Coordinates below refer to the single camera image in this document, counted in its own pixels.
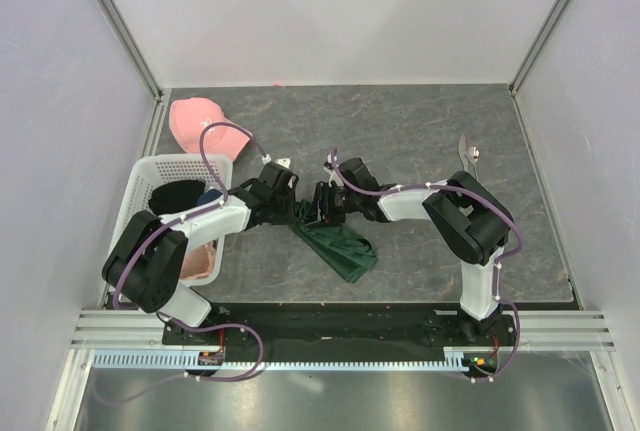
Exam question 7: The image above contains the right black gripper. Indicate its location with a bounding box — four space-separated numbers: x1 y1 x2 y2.
300 181 361 228

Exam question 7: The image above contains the dark green cloth napkin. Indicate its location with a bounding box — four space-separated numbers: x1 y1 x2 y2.
290 200 378 284

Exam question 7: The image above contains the silver spoon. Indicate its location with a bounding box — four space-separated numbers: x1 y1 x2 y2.
466 146 480 180

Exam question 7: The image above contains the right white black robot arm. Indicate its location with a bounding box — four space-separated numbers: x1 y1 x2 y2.
313 158 513 345

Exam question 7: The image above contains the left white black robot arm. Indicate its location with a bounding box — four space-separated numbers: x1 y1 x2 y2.
102 162 299 344

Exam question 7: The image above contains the navy blue cloth in basket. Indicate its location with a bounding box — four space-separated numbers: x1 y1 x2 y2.
196 189 223 206

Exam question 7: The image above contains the peach cloth in basket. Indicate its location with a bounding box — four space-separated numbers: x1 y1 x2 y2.
180 241 217 280

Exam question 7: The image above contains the black cloth in basket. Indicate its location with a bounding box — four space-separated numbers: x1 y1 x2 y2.
148 180 205 215

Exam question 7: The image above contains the pink baseball cap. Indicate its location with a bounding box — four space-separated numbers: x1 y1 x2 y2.
169 97 250 161

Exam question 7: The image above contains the white perforated plastic basket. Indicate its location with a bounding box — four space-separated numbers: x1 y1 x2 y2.
107 153 233 286

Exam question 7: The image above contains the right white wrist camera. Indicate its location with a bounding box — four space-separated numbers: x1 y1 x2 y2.
323 154 343 187

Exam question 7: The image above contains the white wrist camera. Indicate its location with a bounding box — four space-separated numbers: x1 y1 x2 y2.
323 154 343 187
261 154 291 169

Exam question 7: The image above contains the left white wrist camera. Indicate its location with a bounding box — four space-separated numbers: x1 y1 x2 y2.
261 154 291 169

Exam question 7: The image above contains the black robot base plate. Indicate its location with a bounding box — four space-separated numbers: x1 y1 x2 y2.
203 302 517 347

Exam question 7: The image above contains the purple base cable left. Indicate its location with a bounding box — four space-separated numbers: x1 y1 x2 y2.
92 320 265 406

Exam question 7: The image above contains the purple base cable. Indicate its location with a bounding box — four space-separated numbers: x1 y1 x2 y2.
92 320 265 406
449 300 524 386

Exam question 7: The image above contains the light blue slotted cable duct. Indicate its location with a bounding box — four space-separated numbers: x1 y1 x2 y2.
93 348 479 372

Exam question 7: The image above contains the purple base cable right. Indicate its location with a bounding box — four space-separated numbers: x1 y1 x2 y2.
449 300 524 386

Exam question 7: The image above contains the left aluminium frame post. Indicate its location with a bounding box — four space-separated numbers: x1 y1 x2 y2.
96 0 163 101

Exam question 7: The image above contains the aluminium frame post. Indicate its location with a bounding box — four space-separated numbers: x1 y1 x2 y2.
96 0 163 101
508 0 573 97

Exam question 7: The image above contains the right aluminium frame post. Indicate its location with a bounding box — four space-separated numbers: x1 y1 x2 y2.
508 0 573 97

